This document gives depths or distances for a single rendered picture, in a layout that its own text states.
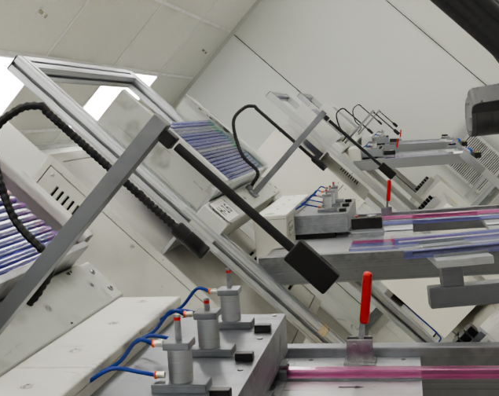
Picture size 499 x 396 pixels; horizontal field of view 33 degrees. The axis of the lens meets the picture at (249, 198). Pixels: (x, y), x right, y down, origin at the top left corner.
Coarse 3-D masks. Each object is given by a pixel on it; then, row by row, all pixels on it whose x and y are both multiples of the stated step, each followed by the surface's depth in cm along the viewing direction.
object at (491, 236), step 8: (408, 240) 123; (416, 240) 123; (424, 240) 123; (432, 240) 123; (440, 240) 123; (448, 240) 122; (456, 240) 122; (464, 240) 122; (472, 240) 122; (480, 240) 122; (488, 240) 122; (400, 248) 123
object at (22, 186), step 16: (0, 160) 110; (16, 176) 110; (16, 192) 112; (32, 192) 109; (32, 208) 112; (48, 208) 109; (64, 208) 111; (48, 224) 112; (64, 224) 109; (80, 240) 109; (64, 256) 101; (16, 272) 89; (0, 288) 86
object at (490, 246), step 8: (424, 248) 113; (432, 248) 112; (440, 248) 112; (448, 248) 111; (456, 248) 111; (464, 248) 111; (472, 248) 111; (480, 248) 111; (488, 248) 111; (496, 248) 111; (408, 256) 112; (416, 256) 112; (424, 256) 112; (432, 256) 112
